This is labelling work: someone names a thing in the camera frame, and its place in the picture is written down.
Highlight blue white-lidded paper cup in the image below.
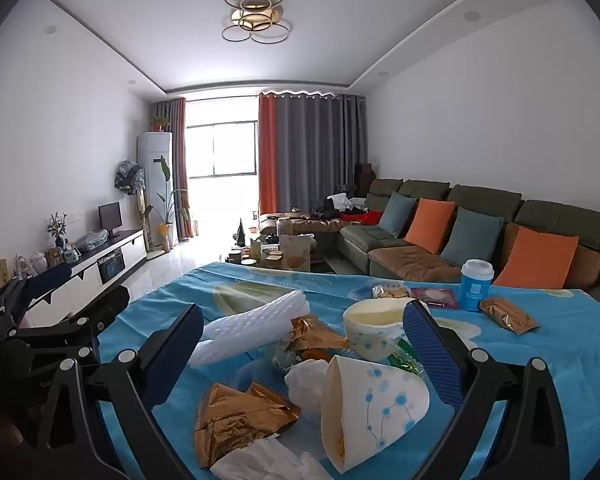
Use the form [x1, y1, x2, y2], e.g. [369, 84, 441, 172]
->
[459, 259, 495, 312]

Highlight dark red packet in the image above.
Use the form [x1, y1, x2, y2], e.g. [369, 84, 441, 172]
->
[411, 287, 461, 309]

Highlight window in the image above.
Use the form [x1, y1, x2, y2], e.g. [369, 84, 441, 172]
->
[186, 120, 259, 178]

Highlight stacked brown boxes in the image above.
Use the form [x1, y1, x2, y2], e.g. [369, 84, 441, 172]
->
[355, 162, 376, 196]

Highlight white paper bowl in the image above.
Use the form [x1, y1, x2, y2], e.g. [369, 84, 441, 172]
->
[342, 297, 431, 361]

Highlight white tissue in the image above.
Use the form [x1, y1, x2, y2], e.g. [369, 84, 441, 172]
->
[284, 359, 331, 411]
[210, 439, 331, 480]

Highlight black monitor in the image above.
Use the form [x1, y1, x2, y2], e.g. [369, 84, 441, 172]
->
[98, 201, 123, 240]

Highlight crumpled gold foil wrapper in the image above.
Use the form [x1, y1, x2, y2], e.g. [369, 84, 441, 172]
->
[286, 314, 352, 361]

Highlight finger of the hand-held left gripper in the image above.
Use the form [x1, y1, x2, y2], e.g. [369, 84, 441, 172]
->
[10, 285, 131, 356]
[0, 261, 74, 333]

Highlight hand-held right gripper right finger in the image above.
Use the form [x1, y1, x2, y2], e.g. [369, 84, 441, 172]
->
[402, 297, 571, 480]

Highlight white foam fruit net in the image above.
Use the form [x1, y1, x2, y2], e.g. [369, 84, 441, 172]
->
[190, 290, 311, 367]

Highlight clear cracker packet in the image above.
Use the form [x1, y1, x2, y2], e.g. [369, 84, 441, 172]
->
[371, 284, 412, 300]

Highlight covered standing fan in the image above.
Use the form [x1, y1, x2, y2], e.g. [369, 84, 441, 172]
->
[114, 159, 155, 261]

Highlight white black-topped TV cabinet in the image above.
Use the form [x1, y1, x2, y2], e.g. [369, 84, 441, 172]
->
[10, 229, 147, 331]

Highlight green and brown sofa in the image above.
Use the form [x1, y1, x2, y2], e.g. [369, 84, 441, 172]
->
[257, 177, 600, 311]

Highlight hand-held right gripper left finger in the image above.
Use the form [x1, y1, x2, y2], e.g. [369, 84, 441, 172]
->
[32, 302, 206, 480]

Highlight blue throw cushion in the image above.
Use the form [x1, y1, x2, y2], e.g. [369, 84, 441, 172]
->
[440, 207, 505, 267]
[380, 192, 418, 238]

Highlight crushed blue-dotted paper cup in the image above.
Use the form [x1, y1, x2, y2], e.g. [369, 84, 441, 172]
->
[320, 355, 431, 475]

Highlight large gold foil wrapper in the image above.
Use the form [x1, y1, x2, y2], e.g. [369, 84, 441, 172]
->
[195, 381, 303, 470]

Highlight gold snack packet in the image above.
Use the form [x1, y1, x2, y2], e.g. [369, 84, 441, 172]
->
[479, 297, 540, 336]

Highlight small blue vase with sprigs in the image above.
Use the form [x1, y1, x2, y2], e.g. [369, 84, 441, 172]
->
[47, 211, 68, 251]

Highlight ring ceiling lamp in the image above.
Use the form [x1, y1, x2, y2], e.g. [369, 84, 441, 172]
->
[221, 0, 293, 45]

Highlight striped brown curtain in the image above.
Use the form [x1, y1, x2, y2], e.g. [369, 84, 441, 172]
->
[152, 97, 198, 243]

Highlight large-leaf potted plant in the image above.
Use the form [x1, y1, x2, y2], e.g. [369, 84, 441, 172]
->
[144, 155, 191, 253]

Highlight white standing air conditioner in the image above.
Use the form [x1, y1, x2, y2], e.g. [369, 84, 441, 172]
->
[136, 131, 174, 253]

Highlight clear plastic wrapper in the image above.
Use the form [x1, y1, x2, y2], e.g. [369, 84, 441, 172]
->
[271, 340, 301, 373]

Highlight red cloth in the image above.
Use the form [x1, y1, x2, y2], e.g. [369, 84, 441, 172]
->
[340, 210, 383, 226]

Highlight blue printed blanket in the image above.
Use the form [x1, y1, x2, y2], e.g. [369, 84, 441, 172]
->
[97, 260, 600, 480]

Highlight clear green-edged wrapper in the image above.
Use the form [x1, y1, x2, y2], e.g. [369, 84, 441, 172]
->
[387, 340, 426, 378]

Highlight orange throw cushion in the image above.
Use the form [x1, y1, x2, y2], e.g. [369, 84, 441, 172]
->
[492, 225, 580, 290]
[404, 199, 456, 255]

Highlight cluster of jars and boxes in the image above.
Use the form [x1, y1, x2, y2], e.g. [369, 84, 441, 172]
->
[227, 217, 321, 273]

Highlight pile of clothes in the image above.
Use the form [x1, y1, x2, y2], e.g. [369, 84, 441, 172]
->
[290, 192, 371, 221]

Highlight orange and grey curtain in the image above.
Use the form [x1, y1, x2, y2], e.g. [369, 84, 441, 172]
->
[257, 91, 368, 216]

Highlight glass-topped coffee table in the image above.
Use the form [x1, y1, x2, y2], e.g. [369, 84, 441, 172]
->
[224, 240, 341, 275]

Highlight clear plastic bag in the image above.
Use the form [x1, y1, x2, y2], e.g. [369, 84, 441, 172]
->
[77, 229, 108, 252]

